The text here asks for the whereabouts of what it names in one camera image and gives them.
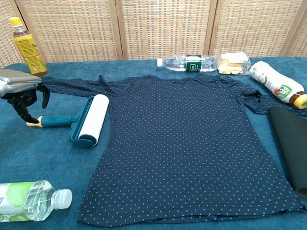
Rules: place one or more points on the clear water bottle dark-green label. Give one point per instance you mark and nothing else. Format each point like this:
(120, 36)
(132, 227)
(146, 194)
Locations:
(177, 63)

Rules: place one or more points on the teal lint roller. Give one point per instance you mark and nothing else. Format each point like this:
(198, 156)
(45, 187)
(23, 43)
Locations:
(93, 119)

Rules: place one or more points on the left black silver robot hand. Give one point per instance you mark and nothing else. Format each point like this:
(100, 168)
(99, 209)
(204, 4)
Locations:
(19, 81)

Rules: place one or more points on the white drink bottle yellow cap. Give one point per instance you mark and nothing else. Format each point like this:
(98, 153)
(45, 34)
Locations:
(271, 81)

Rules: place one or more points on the teal carpet table cover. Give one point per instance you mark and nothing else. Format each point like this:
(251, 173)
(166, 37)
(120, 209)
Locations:
(48, 163)

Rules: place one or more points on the yellow tea bottle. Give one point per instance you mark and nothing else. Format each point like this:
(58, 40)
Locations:
(28, 52)

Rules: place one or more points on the black folded cloth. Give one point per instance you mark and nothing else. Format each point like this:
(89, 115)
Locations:
(292, 143)

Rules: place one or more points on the woven wooden folding screen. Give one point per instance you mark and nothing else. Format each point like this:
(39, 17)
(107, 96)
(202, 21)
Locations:
(163, 28)

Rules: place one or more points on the clear bag of biscuits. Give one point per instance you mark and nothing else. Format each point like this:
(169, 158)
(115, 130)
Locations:
(231, 64)

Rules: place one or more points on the dark blue polka-dot shirt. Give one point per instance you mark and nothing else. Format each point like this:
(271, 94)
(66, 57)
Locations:
(182, 143)

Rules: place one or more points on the clear bottle light-green label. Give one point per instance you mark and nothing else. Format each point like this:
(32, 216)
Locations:
(31, 201)

